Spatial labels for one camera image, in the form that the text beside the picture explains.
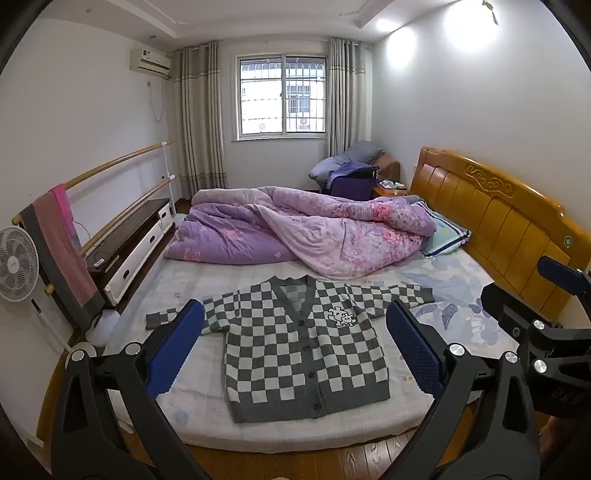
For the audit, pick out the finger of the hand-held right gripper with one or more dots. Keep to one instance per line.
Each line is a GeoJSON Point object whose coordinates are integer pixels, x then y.
{"type": "Point", "coordinates": [501, 302]}
{"type": "Point", "coordinates": [559, 273]}

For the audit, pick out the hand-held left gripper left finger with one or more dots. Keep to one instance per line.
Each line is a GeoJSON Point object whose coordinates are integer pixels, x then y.
{"type": "Point", "coordinates": [178, 344]}

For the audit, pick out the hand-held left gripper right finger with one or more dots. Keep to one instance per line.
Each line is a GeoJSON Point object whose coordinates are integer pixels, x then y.
{"type": "Point", "coordinates": [413, 346]}

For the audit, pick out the grey white checkered cardigan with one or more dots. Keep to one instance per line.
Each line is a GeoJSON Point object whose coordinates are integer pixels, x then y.
{"type": "Point", "coordinates": [300, 360]}

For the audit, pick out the white floor appliance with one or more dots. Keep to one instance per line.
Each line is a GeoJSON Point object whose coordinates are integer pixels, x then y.
{"type": "Point", "coordinates": [104, 327]}

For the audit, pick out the wooden bed headboard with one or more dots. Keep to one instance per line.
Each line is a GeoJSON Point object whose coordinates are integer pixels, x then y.
{"type": "Point", "coordinates": [498, 221]}

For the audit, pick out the striped blue pillow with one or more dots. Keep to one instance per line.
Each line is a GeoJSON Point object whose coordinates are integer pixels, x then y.
{"type": "Point", "coordinates": [445, 235]}

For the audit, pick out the dark white tv cabinet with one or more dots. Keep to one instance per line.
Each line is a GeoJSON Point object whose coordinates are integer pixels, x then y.
{"type": "Point", "coordinates": [134, 240]}

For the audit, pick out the wooden nightstand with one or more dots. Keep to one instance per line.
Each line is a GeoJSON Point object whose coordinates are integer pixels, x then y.
{"type": "Point", "coordinates": [390, 191]}

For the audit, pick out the purple floral duvet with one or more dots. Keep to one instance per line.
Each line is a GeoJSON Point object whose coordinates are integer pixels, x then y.
{"type": "Point", "coordinates": [286, 230]}

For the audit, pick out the dark grey towel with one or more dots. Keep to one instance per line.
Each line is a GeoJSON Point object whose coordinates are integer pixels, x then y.
{"type": "Point", "coordinates": [51, 249]}

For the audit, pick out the pink towel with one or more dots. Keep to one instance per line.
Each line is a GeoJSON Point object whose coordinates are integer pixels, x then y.
{"type": "Point", "coordinates": [64, 217]}

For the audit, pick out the white standing fan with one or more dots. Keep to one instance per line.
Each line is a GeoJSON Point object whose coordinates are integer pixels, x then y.
{"type": "Point", "coordinates": [16, 263]}

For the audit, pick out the pale blue pillow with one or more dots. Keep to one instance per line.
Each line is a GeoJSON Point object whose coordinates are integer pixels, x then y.
{"type": "Point", "coordinates": [325, 170]}

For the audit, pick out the grey pillow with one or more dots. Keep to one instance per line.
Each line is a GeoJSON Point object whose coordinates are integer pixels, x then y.
{"type": "Point", "coordinates": [364, 151]}

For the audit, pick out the grey beige striped curtain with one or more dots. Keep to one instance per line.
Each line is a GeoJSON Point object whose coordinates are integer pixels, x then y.
{"type": "Point", "coordinates": [348, 97]}
{"type": "Point", "coordinates": [201, 120]}

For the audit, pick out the white framed window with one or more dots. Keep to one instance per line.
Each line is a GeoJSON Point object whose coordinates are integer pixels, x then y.
{"type": "Point", "coordinates": [281, 97]}

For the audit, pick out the wooden wall bar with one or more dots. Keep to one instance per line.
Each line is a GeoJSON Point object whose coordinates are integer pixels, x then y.
{"type": "Point", "coordinates": [134, 207]}
{"type": "Point", "coordinates": [120, 160]}

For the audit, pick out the white bar post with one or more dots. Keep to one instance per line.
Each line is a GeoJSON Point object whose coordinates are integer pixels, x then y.
{"type": "Point", "coordinates": [168, 184]}

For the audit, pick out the white wall air conditioner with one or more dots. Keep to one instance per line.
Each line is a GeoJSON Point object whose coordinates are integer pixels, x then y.
{"type": "Point", "coordinates": [150, 62]}

